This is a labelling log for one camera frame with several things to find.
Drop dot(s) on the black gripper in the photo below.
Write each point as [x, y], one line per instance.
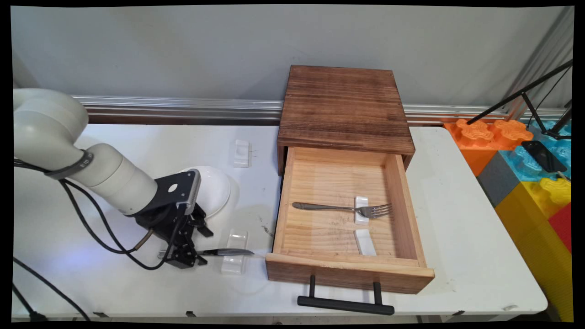
[167, 224]

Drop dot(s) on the silver table knife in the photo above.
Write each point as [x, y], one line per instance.
[228, 252]

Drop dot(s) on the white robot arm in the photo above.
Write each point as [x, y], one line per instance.
[50, 123]

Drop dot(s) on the white ceramic cutlery rest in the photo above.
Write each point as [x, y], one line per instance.
[361, 218]
[241, 153]
[234, 262]
[364, 242]

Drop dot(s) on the white round plate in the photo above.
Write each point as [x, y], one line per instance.
[215, 189]

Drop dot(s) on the silver fork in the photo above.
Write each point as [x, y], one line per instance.
[320, 207]

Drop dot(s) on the dark wooden cabinet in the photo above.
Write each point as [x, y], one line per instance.
[343, 105]

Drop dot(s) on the orange foam block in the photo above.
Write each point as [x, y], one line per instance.
[475, 141]

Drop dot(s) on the grey foam block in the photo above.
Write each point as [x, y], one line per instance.
[496, 180]

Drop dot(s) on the blue foam block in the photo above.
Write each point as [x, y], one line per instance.
[521, 167]

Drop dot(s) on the black tripod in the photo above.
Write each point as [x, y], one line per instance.
[516, 94]

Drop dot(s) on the black smartphone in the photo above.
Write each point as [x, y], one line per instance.
[544, 156]

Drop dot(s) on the red foam block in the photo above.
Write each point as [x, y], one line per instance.
[562, 226]

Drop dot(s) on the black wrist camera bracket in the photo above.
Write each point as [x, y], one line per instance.
[180, 198]

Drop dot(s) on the aluminium rail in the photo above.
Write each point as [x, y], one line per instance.
[183, 107]

